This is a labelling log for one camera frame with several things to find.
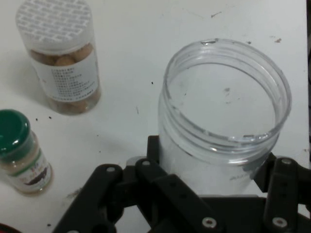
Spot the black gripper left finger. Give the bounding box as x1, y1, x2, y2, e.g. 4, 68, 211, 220
52, 135, 225, 233

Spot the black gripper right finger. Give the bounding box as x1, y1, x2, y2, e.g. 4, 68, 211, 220
252, 152, 311, 233

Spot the clear plastic jar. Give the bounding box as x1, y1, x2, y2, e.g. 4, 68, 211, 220
157, 38, 293, 196

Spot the green-capped spice bottle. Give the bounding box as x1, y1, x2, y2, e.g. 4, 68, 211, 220
0, 109, 53, 195

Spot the red bowl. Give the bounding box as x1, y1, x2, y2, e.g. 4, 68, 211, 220
0, 222, 17, 233

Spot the white-lidded nut jar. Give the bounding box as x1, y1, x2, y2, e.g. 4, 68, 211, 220
16, 0, 102, 116

